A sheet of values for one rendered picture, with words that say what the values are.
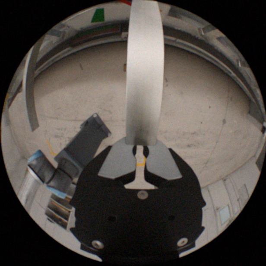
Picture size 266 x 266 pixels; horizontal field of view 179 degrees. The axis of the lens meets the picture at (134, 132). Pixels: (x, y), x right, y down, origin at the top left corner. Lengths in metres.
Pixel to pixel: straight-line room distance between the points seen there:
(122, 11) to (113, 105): 0.90
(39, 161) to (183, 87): 1.30
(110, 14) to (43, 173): 0.72
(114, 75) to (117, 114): 0.41
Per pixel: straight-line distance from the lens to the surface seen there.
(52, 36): 0.40
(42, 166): 0.61
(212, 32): 0.36
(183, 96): 1.06
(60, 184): 0.65
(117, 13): 0.30
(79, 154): 0.73
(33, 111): 0.25
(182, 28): 0.35
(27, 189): 0.61
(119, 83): 0.95
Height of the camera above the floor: 0.94
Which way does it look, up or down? 61 degrees down
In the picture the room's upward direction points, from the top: 175 degrees counter-clockwise
